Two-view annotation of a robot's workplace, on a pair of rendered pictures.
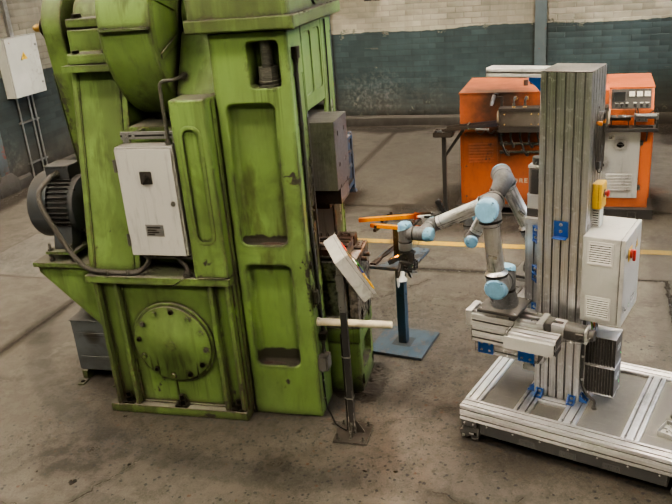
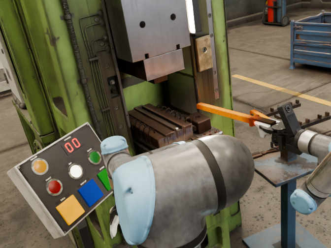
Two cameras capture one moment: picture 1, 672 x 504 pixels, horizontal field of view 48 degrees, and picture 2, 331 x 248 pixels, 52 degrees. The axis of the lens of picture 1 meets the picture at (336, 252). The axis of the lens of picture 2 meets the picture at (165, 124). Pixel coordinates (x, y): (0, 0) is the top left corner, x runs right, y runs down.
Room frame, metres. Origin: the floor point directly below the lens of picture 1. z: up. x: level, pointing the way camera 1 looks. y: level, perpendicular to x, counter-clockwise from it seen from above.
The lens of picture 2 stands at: (3.26, -1.09, 1.71)
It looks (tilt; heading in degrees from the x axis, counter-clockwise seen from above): 25 degrees down; 46
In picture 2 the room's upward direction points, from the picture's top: 9 degrees counter-clockwise
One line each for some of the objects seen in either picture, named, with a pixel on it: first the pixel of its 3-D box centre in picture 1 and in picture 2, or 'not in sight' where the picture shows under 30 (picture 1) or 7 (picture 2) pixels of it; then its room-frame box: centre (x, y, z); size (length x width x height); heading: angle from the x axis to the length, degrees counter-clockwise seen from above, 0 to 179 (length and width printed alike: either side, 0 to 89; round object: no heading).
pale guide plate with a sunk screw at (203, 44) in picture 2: not in sight; (203, 53); (4.64, -0.04, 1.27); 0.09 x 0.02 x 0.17; 164
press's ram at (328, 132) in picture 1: (309, 149); (140, 3); (4.40, 0.11, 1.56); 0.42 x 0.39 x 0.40; 74
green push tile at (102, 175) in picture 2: not in sight; (108, 177); (3.86, -0.12, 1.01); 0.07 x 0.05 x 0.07; 9
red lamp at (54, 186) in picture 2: not in sight; (54, 187); (3.66, -0.11, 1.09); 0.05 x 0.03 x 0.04; 164
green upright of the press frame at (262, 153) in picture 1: (275, 234); (83, 101); (4.12, 0.34, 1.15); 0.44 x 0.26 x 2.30; 74
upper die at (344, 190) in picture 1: (311, 191); (141, 58); (4.36, 0.12, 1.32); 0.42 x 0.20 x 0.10; 74
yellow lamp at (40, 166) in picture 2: not in sight; (40, 166); (3.65, -0.07, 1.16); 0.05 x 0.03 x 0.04; 164
